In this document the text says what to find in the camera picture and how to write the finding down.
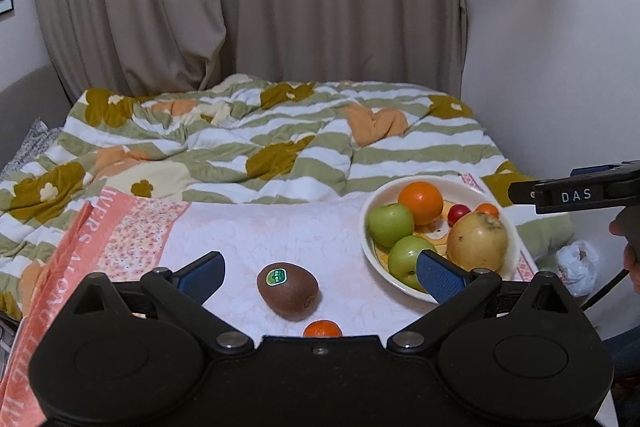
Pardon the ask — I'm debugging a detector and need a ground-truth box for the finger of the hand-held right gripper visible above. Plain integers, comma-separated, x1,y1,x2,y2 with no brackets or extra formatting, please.
570,160,640,182
507,180,537,208

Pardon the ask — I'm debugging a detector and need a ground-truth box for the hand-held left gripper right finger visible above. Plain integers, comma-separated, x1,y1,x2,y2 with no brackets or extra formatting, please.
386,249,585,354

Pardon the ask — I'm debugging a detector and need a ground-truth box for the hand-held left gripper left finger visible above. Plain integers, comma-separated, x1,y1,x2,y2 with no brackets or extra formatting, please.
62,251,256,356

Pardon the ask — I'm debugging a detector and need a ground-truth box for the green apple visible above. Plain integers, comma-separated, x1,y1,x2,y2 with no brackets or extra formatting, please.
368,203,416,248
389,235,439,291

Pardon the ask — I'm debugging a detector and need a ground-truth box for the yellow pear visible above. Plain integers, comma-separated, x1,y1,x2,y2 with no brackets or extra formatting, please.
446,213,509,273

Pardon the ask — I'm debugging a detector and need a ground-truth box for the cream cartoon print bowl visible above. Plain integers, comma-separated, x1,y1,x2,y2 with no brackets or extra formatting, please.
361,178,521,306

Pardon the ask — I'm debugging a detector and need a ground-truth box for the red cherry tomato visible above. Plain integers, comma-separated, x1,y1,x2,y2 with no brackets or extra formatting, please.
447,204,471,228

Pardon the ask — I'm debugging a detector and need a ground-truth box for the brown kiwi with green sticker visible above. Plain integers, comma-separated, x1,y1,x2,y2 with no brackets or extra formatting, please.
257,262,320,322

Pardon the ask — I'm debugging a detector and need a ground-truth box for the person's right hand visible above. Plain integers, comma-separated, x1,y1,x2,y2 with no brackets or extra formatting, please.
609,206,640,294

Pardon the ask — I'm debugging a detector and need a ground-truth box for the pink floral printed tablecloth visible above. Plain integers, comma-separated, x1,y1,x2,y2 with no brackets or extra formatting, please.
0,172,534,427

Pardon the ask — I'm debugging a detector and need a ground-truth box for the white plastic bag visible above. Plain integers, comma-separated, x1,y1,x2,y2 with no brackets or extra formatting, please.
556,239,599,299

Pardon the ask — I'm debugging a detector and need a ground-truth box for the green striped floral blanket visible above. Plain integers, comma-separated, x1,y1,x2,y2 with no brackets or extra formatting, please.
0,74,574,323

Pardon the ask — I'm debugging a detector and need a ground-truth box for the grey patterned pillow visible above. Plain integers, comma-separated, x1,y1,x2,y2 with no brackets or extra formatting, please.
0,119,66,174

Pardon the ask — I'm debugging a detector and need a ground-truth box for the grey padded headboard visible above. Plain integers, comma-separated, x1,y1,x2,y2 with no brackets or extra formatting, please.
0,64,72,164

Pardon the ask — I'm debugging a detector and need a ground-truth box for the black cable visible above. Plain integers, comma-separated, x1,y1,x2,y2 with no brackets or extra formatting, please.
581,266,632,309

